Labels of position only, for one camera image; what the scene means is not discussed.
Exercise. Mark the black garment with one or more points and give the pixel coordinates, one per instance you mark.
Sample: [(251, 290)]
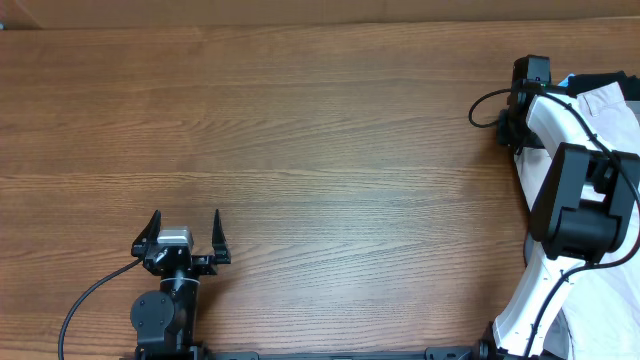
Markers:
[(629, 85)]

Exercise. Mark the grey shorts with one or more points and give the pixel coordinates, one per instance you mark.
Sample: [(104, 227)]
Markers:
[(554, 124)]

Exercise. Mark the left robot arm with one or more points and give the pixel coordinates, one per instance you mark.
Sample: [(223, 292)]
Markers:
[(165, 319)]

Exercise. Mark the beige shorts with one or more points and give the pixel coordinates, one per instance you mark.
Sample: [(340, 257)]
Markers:
[(600, 317)]

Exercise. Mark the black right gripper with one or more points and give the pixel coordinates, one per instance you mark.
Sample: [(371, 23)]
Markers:
[(506, 136)]

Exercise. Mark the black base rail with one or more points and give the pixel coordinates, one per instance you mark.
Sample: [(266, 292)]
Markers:
[(432, 353)]

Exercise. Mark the light blue garment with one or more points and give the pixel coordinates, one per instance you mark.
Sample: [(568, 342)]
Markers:
[(566, 84)]

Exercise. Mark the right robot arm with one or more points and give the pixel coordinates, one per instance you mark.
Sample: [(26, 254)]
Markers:
[(581, 211)]

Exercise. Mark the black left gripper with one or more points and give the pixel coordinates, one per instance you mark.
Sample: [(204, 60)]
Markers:
[(207, 263)]

